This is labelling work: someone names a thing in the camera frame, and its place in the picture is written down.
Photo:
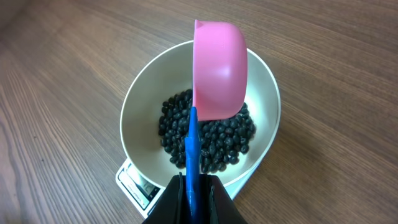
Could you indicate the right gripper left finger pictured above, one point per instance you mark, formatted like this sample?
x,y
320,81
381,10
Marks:
x,y
170,208

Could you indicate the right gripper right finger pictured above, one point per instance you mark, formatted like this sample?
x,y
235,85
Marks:
x,y
216,205

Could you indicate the pink scoop blue handle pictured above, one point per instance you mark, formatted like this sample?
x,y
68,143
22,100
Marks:
x,y
220,74

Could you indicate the white digital kitchen scale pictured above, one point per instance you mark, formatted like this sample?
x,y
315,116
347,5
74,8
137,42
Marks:
x,y
145,195

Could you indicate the black beans in bowl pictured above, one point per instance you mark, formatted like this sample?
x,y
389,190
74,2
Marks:
x,y
222,141

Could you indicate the white ceramic bowl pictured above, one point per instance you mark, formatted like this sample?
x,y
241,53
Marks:
x,y
170,73

